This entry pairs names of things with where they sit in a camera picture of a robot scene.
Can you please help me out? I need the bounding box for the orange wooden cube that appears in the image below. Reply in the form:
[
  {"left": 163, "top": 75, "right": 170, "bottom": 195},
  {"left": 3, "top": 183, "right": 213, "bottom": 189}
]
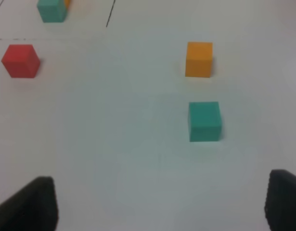
[{"left": 185, "top": 42, "right": 213, "bottom": 78}]

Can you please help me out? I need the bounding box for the teal wooden cube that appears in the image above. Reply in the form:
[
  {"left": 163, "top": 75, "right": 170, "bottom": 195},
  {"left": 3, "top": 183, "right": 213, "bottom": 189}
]
[{"left": 188, "top": 102, "right": 222, "bottom": 142}]

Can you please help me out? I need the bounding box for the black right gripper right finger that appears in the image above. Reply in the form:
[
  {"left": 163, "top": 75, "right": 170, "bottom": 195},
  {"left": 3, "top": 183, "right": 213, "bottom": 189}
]
[{"left": 264, "top": 169, "right": 296, "bottom": 231}]

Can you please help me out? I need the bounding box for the red wooden cube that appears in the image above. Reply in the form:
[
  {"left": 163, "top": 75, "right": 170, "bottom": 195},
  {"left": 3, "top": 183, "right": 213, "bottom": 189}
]
[{"left": 1, "top": 44, "right": 40, "bottom": 78}]

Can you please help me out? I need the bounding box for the orange template cube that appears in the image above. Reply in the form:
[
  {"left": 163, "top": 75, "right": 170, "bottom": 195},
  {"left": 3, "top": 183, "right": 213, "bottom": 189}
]
[{"left": 64, "top": 0, "right": 71, "bottom": 10}]

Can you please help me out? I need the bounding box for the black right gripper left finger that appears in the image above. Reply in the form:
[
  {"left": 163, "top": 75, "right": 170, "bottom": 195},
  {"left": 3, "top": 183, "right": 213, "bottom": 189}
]
[{"left": 0, "top": 176, "right": 59, "bottom": 231}]

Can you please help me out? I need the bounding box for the teal template cube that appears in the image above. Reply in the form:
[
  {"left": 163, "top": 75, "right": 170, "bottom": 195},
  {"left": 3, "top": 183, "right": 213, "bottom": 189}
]
[{"left": 37, "top": 0, "right": 67, "bottom": 23}]

